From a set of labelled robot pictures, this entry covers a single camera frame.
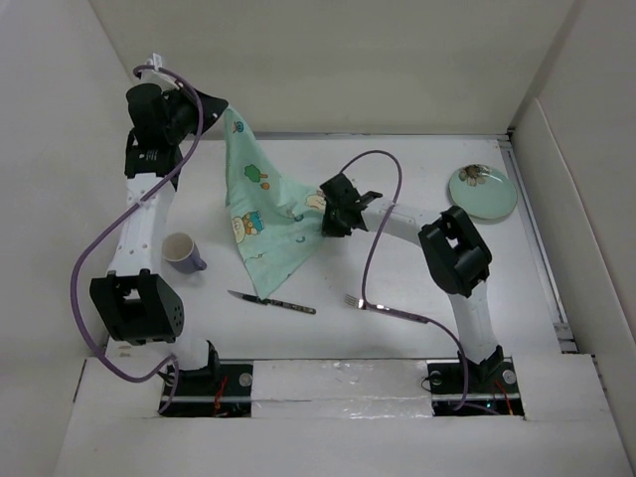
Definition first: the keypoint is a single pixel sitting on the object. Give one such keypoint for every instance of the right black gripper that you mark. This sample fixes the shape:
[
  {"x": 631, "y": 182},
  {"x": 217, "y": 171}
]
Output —
[{"x": 329, "y": 228}]

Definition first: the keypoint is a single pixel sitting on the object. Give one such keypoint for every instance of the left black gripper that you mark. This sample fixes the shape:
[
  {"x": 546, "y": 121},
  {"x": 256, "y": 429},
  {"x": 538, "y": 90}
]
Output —
[{"x": 213, "y": 107}]

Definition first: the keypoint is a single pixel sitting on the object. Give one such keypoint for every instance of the green cartoon print cloth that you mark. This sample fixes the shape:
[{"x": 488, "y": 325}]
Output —
[{"x": 276, "y": 220}]

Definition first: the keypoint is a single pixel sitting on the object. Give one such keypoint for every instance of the green floral plate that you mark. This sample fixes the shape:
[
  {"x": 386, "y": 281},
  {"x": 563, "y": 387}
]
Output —
[{"x": 483, "y": 192}]

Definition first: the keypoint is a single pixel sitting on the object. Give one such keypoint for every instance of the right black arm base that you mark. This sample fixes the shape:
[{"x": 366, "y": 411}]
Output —
[{"x": 498, "y": 395}]

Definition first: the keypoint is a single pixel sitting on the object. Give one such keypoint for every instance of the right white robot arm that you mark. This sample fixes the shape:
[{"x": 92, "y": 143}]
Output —
[{"x": 457, "y": 258}]

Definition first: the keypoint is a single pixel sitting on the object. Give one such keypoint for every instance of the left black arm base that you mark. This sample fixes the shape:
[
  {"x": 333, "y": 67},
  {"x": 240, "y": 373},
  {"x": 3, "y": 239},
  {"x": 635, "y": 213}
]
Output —
[{"x": 226, "y": 395}]

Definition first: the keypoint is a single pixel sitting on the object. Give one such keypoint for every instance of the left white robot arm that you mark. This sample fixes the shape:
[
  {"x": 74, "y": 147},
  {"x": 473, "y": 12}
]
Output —
[{"x": 136, "y": 305}]

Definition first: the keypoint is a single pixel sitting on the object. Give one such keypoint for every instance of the steel table fork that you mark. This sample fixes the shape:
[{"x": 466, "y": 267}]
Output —
[{"x": 362, "y": 304}]

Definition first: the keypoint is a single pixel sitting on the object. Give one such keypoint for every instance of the steel table knife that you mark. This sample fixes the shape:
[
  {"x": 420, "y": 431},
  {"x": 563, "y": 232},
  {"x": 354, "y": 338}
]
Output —
[{"x": 272, "y": 302}]

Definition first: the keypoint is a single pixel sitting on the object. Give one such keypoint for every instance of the purple ceramic mug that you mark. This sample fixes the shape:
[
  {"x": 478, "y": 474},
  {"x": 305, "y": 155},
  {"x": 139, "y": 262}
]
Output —
[{"x": 182, "y": 253}]

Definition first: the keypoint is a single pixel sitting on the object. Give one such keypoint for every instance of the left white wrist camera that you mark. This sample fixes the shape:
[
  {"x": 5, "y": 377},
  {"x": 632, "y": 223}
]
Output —
[{"x": 151, "y": 74}]

